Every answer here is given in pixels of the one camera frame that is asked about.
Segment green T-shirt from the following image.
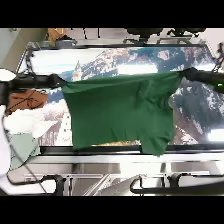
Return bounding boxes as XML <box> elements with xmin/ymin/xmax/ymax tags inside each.
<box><xmin>60</xmin><ymin>70</ymin><xmax>185</xmax><ymax>158</ymax></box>

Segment white garment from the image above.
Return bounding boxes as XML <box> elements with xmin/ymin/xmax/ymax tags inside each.
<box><xmin>3</xmin><ymin>107</ymin><xmax>58</xmax><ymax>138</ymax></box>

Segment brown garment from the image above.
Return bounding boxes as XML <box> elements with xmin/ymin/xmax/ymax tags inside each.
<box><xmin>5</xmin><ymin>89</ymin><xmax>50</xmax><ymax>114</ymax></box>

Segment pale green garment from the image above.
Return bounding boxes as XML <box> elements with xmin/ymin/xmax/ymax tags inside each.
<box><xmin>7</xmin><ymin>133</ymin><xmax>42</xmax><ymax>170</ymax></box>

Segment black cable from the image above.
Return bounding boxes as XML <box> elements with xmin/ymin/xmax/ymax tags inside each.
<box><xmin>1</xmin><ymin>114</ymin><xmax>48</xmax><ymax>195</ymax></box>

